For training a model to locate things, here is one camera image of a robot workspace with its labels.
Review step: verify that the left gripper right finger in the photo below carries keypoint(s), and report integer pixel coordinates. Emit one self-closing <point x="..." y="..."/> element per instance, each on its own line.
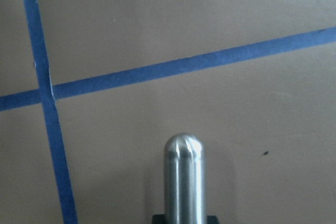
<point x="212" y="220"/>

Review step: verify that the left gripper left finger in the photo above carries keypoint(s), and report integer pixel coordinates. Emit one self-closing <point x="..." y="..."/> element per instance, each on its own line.
<point x="158" y="219"/>

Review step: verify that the steel muddler black tip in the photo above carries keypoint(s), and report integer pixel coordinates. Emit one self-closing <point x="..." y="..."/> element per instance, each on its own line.
<point x="184" y="180"/>

